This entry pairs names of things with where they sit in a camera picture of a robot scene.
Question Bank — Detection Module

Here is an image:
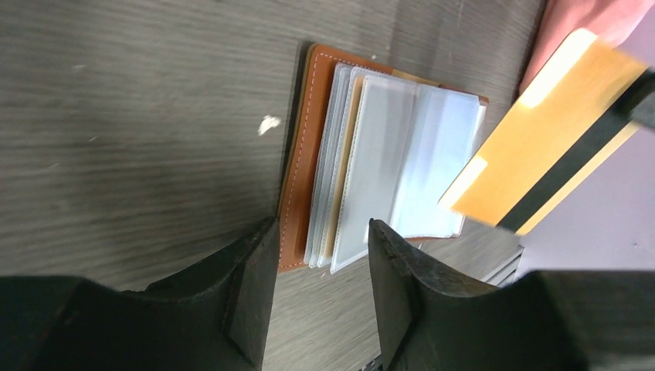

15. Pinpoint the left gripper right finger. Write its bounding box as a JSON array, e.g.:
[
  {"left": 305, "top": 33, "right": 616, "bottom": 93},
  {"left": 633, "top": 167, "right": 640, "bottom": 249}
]
[{"left": 368, "top": 220, "right": 654, "bottom": 370}]

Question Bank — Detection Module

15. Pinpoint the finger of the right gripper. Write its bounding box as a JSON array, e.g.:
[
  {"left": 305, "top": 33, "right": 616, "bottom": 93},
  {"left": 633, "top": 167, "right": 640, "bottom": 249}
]
[{"left": 616, "top": 69, "right": 654, "bottom": 131}]

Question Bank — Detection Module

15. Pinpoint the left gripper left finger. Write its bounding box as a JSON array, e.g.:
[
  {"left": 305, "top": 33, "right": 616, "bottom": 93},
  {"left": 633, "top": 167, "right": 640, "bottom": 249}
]
[{"left": 1, "top": 217, "right": 279, "bottom": 370}]

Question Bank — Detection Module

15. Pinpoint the gold black-striped credit card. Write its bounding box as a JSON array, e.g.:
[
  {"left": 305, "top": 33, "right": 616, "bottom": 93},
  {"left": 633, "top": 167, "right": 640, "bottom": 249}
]
[{"left": 439, "top": 29, "right": 653, "bottom": 236}]

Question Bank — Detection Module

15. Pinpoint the brown leather card holder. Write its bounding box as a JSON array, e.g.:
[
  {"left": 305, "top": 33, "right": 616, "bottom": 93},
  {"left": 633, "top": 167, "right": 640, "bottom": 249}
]
[{"left": 278, "top": 43, "right": 488, "bottom": 272}]

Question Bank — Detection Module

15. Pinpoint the pink crumpled cloth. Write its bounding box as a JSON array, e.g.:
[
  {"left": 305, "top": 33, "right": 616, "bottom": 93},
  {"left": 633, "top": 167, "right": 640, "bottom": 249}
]
[{"left": 518, "top": 0, "right": 654, "bottom": 93}]

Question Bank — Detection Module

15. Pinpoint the aluminium frame rail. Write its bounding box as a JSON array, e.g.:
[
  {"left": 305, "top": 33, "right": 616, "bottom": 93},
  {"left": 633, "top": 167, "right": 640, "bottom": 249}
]
[{"left": 481, "top": 245, "right": 524, "bottom": 287}]

